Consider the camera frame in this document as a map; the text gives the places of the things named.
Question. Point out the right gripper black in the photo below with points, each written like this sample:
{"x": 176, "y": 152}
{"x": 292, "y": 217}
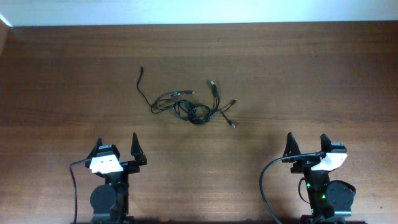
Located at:
{"x": 304, "y": 163}

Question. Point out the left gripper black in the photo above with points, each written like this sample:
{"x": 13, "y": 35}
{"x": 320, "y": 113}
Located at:
{"x": 130, "y": 166}

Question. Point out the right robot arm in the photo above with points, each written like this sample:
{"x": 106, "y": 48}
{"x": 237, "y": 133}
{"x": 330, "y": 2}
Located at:
{"x": 330, "y": 200}

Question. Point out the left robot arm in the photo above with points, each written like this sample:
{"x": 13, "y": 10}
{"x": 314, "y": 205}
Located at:
{"x": 110, "y": 201}

